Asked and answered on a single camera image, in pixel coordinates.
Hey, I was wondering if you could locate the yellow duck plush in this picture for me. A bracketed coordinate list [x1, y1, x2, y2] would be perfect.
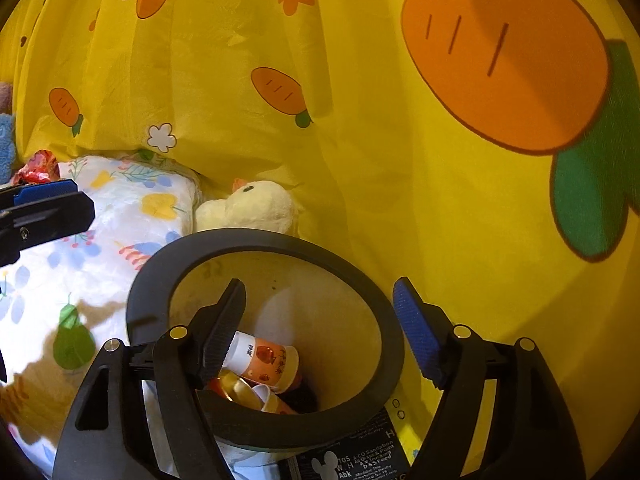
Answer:
[194, 177, 301, 238]

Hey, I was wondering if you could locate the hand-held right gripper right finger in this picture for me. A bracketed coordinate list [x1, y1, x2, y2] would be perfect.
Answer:
[392, 276, 586, 480]

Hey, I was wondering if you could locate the white paper cup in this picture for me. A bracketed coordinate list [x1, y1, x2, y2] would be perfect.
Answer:
[247, 382, 281, 413]

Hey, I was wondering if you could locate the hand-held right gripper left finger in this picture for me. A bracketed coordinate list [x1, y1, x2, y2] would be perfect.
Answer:
[52, 278, 247, 480]

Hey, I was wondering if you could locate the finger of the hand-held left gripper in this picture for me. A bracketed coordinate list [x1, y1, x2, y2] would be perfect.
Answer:
[0, 191, 96, 267]
[0, 178, 78, 208]

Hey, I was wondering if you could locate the red foil wrapper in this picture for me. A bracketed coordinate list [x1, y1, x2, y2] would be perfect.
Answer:
[12, 149, 61, 186]

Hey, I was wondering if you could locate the white bin with black rim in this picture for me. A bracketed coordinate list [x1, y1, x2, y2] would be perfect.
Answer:
[126, 231, 405, 453]

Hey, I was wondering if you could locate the small red cylinder can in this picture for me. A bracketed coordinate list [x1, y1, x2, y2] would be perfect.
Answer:
[207, 367, 261, 411]

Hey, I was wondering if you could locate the yellow carrot-printed curtain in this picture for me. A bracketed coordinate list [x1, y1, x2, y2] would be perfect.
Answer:
[0, 0, 640, 480]

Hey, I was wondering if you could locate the blue plush monster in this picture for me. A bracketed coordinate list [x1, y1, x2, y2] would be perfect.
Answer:
[0, 112, 18, 183]

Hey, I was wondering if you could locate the orange and white drink bottle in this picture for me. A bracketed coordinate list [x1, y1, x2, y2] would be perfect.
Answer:
[222, 330, 300, 393]

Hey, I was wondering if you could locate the black printed box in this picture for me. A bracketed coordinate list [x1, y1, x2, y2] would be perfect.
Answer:
[277, 405, 416, 480]

